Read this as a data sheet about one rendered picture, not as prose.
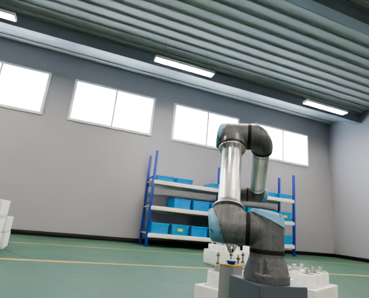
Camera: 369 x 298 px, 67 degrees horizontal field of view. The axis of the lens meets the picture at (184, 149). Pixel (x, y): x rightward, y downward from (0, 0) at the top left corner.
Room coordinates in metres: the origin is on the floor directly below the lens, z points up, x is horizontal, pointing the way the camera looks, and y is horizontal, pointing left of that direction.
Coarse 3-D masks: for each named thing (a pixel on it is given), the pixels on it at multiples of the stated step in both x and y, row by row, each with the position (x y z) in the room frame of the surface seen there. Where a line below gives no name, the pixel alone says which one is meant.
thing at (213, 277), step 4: (208, 272) 1.50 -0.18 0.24; (212, 272) 1.48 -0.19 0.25; (216, 272) 1.47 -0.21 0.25; (208, 276) 1.50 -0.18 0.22; (212, 276) 1.48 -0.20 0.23; (216, 276) 1.47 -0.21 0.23; (208, 280) 1.50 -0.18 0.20; (212, 280) 1.48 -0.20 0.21; (216, 280) 1.47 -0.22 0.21; (208, 284) 1.50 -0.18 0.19; (212, 284) 1.48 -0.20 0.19; (216, 284) 1.47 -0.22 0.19; (216, 288) 1.47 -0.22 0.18
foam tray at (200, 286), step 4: (196, 284) 1.51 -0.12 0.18; (200, 284) 1.51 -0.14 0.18; (204, 284) 1.53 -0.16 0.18; (196, 288) 1.50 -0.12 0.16; (200, 288) 1.49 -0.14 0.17; (204, 288) 1.47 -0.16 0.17; (208, 288) 1.45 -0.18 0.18; (212, 288) 1.45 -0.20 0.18; (196, 292) 1.50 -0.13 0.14; (200, 292) 1.49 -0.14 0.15; (204, 292) 1.47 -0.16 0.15; (208, 292) 1.45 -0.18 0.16; (212, 292) 1.44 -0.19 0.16; (216, 292) 1.42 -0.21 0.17; (196, 296) 1.50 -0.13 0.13; (200, 296) 1.48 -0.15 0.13; (204, 296) 1.47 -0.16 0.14; (208, 296) 1.45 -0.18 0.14; (212, 296) 1.44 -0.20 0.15; (216, 296) 1.42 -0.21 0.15
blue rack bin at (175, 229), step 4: (172, 224) 5.96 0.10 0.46; (172, 228) 5.97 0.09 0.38; (176, 228) 6.00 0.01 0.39; (180, 228) 6.03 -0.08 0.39; (184, 228) 6.06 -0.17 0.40; (188, 228) 6.09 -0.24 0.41; (168, 232) 6.19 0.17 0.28; (172, 232) 5.98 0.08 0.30; (176, 232) 6.01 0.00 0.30; (180, 232) 6.04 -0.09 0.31; (184, 232) 6.07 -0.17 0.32
